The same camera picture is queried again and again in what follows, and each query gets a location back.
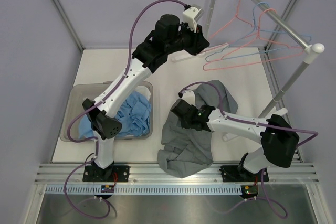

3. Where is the aluminium mounting rail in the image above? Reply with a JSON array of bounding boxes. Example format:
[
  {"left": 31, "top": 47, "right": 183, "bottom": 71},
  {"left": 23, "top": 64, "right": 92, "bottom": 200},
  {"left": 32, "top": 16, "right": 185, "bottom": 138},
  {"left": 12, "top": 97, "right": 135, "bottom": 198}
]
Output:
[{"left": 33, "top": 163, "right": 320, "bottom": 185}]

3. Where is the white clothes rack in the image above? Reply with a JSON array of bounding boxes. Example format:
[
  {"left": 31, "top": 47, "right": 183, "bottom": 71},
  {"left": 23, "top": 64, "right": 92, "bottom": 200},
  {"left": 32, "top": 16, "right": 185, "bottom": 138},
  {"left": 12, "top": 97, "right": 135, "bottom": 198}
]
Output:
[{"left": 171, "top": 0, "right": 326, "bottom": 141}]

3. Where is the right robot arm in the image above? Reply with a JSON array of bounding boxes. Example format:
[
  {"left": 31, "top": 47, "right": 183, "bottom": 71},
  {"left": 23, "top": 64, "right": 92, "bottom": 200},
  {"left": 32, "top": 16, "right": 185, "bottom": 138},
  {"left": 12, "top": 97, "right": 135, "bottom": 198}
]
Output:
[{"left": 171, "top": 99, "right": 299, "bottom": 182}]

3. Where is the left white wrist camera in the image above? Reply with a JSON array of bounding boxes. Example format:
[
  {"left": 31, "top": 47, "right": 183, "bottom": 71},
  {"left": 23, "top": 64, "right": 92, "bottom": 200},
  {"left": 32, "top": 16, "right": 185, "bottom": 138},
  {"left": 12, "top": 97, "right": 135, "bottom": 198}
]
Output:
[{"left": 182, "top": 5, "right": 204, "bottom": 32}]

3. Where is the pink hanger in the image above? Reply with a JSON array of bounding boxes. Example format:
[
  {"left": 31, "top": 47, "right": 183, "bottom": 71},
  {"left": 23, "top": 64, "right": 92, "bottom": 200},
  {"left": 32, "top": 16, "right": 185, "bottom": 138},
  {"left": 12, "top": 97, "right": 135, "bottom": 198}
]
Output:
[
  {"left": 203, "top": 0, "right": 255, "bottom": 54},
  {"left": 203, "top": 8, "right": 307, "bottom": 72}
]

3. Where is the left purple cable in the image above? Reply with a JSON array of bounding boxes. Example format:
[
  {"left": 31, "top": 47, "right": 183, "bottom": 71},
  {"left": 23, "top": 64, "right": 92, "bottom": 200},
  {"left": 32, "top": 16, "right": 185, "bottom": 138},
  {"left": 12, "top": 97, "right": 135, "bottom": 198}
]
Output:
[{"left": 64, "top": 0, "right": 188, "bottom": 219}]

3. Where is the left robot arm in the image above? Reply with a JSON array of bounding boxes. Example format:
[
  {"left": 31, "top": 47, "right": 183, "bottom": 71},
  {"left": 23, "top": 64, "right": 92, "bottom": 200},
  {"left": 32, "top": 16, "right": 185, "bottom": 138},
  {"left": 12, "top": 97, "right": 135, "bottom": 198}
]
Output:
[{"left": 82, "top": 14, "right": 209, "bottom": 182}]

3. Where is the white slotted cable duct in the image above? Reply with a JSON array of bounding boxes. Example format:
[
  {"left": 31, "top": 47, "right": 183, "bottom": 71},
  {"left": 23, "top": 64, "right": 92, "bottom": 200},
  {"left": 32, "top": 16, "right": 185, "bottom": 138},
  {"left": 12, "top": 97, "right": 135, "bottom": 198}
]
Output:
[{"left": 46, "top": 185, "right": 242, "bottom": 196}]

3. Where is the grey transparent plastic bin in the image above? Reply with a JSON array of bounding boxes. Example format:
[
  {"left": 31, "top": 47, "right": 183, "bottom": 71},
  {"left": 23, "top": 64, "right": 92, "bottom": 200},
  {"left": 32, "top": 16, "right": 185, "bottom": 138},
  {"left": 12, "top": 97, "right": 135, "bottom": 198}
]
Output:
[{"left": 59, "top": 81, "right": 153, "bottom": 142}]

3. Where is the blue wire hanger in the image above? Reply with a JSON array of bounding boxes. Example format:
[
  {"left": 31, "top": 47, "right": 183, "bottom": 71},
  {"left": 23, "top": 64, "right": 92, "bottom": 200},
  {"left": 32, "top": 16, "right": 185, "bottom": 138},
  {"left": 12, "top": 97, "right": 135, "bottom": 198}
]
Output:
[{"left": 225, "top": 1, "right": 313, "bottom": 57}]

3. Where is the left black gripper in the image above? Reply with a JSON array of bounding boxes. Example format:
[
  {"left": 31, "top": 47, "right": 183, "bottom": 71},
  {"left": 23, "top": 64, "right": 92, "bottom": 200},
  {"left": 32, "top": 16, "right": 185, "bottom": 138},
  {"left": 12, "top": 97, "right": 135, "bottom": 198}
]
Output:
[{"left": 165, "top": 20, "right": 209, "bottom": 56}]

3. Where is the white shirt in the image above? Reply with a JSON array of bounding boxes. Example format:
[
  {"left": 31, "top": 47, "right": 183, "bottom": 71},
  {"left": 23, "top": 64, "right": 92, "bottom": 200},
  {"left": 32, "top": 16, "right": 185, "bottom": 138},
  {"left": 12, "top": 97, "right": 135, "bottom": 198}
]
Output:
[{"left": 135, "top": 86, "right": 152, "bottom": 101}]

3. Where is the blue shirt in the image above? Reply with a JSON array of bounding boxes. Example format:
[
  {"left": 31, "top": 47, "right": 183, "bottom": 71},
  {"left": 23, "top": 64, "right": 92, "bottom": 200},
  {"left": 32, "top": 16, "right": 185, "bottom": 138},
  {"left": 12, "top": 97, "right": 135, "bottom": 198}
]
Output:
[{"left": 78, "top": 90, "right": 153, "bottom": 140}]

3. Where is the grey shirt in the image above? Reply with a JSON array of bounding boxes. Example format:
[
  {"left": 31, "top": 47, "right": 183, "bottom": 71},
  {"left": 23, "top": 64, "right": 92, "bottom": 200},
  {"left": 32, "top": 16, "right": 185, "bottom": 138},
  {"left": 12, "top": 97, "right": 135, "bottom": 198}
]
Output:
[{"left": 157, "top": 80, "right": 238, "bottom": 178}]

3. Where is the left aluminium frame post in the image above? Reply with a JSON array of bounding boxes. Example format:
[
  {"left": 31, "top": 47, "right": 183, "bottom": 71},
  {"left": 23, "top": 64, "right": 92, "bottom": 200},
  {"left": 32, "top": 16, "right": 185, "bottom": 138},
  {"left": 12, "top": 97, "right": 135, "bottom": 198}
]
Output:
[{"left": 51, "top": 0, "right": 85, "bottom": 53}]

